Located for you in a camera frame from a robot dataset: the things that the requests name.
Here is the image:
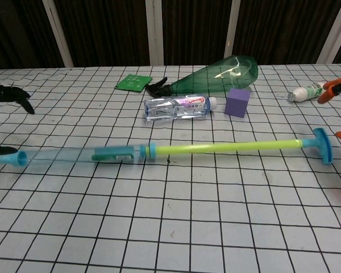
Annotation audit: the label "green transparent spray bottle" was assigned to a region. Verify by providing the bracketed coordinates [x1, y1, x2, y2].
[145, 55, 259, 99]

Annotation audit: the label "clear plastic water bottle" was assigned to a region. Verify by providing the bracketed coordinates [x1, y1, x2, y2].
[143, 96, 218, 122]

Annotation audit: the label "purple foam cube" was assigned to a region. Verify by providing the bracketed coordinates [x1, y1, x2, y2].
[224, 88, 251, 118]

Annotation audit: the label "small white bottle green label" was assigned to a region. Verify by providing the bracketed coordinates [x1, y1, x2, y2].
[286, 82, 326, 103]

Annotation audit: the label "green plunger blue T handle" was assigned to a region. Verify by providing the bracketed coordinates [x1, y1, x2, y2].
[138, 127, 334, 166]

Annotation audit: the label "white frame post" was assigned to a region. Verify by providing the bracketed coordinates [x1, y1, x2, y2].
[145, 0, 165, 67]
[223, 0, 242, 59]
[41, 0, 75, 68]
[317, 0, 341, 65]

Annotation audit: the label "green flat packet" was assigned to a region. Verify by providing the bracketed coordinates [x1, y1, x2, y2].
[115, 73, 153, 93]

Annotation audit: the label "grey checked tablecloth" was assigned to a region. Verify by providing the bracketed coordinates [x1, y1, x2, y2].
[0, 64, 341, 273]

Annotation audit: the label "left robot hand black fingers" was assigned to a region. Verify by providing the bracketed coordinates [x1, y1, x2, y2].
[0, 83, 36, 156]

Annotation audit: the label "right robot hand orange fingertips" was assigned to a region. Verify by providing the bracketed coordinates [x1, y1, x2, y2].
[317, 76, 341, 146]

